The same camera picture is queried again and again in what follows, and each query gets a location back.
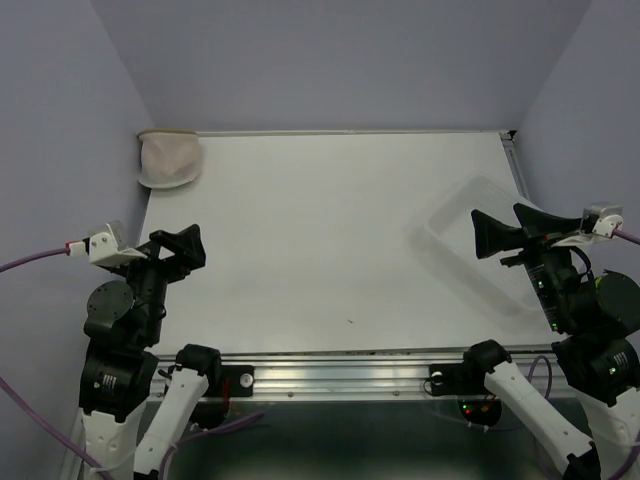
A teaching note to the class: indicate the white perforated plastic basket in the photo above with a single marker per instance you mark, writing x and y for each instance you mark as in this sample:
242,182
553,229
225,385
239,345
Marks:
449,230

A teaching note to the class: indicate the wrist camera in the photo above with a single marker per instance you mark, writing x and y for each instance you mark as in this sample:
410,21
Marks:
596,225
105,247

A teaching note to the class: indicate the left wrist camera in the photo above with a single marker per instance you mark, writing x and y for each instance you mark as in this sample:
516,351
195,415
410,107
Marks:
105,247

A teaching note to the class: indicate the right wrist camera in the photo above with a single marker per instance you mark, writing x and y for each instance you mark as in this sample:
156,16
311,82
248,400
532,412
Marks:
596,225

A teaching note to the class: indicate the aluminium mounting rail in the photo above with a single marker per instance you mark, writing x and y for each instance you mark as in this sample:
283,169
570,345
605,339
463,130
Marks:
340,377

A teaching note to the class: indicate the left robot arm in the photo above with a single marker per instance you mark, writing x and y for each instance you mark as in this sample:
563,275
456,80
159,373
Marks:
124,320

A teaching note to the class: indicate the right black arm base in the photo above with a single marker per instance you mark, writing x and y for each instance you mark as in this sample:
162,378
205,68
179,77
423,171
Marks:
478,408

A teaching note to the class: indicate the white mesh laundry bag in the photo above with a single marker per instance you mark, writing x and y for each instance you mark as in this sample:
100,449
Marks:
169,158

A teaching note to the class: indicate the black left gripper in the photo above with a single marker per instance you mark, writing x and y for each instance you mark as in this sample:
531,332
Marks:
191,251

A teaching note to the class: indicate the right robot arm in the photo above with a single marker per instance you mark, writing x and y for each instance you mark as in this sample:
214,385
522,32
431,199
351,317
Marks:
595,314

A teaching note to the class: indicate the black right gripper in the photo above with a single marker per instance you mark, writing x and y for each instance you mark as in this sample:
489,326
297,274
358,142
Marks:
491,234

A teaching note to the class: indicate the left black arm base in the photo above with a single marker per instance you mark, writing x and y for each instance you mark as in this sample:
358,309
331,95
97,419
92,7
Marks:
236,383

